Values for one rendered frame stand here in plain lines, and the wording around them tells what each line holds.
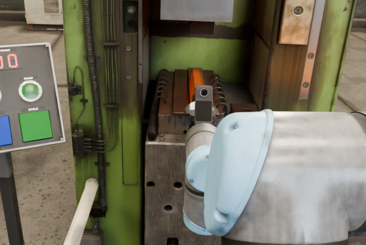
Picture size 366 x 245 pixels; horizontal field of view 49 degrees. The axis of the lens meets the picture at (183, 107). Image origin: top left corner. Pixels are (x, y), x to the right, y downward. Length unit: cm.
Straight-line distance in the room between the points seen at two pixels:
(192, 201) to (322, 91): 70
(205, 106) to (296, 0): 46
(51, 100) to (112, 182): 51
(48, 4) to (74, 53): 523
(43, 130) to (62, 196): 148
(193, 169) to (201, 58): 87
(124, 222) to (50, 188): 109
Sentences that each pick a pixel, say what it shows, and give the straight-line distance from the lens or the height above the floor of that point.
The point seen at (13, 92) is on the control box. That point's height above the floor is 109.
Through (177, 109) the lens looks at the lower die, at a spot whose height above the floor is 99.
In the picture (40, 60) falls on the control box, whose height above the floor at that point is 116.
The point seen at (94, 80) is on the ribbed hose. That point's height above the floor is 104.
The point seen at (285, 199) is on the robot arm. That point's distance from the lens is 35.
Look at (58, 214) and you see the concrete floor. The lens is 244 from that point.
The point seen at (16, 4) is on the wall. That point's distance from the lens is 736.
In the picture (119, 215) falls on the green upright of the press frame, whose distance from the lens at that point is 162.
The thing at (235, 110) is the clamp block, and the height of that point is 98.
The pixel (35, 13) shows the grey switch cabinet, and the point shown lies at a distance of 664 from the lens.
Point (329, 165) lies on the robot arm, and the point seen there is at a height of 132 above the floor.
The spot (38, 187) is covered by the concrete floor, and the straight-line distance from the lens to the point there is 269.
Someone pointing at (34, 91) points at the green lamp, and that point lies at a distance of 113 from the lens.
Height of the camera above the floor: 149
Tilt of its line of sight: 24 degrees down
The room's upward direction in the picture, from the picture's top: 3 degrees clockwise
